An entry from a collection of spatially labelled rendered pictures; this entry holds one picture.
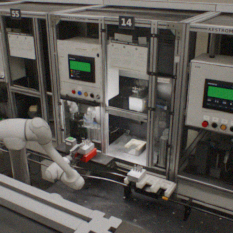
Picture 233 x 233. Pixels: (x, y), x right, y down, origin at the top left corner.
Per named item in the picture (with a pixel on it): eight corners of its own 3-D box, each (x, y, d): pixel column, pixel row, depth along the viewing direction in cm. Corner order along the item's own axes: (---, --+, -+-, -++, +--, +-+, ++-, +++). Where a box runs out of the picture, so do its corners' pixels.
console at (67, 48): (58, 95, 282) (54, 40, 263) (78, 86, 304) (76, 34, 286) (100, 104, 263) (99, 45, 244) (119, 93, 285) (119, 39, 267)
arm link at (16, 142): (38, 228, 224) (6, 227, 225) (43, 212, 239) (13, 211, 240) (24, 125, 192) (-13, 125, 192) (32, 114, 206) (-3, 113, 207)
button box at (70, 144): (65, 151, 287) (64, 139, 283) (71, 147, 294) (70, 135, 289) (73, 154, 284) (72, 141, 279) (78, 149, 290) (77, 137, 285)
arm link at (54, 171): (55, 167, 258) (68, 175, 254) (41, 177, 246) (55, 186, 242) (57, 156, 252) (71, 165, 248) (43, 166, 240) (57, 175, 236)
